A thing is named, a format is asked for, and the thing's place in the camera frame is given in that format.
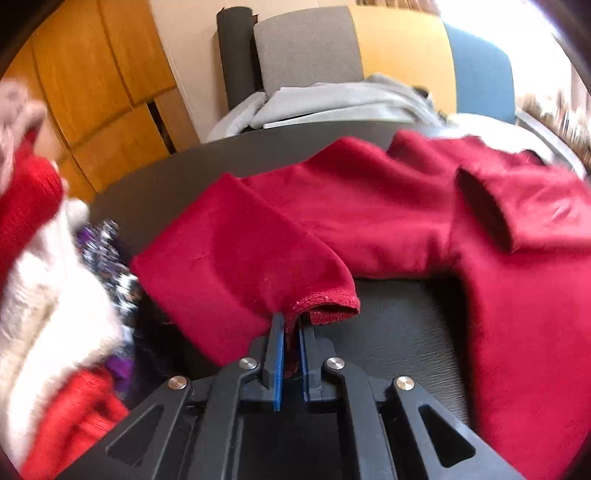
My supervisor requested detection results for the red knit sweater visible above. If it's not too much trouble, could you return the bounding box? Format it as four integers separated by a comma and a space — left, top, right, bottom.
131, 131, 590, 479

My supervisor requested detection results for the pile of folded clothes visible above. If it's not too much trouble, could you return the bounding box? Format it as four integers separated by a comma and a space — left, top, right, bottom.
1, 80, 128, 479

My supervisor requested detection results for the grey hooded sweatshirt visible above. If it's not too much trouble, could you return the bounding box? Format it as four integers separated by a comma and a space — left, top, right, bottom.
207, 74, 445, 142

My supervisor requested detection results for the white cloth on sofa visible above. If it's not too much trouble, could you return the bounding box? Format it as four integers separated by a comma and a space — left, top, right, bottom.
447, 113, 555, 164

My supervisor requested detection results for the black rolled mat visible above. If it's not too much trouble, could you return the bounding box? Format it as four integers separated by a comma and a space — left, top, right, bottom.
216, 6, 263, 110

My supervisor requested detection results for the grey yellow blue sofa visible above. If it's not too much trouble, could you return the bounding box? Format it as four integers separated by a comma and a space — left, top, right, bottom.
254, 6, 586, 177

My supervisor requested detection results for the orange wooden wardrobe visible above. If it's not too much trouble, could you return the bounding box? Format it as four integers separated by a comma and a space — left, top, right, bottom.
1, 1, 199, 202

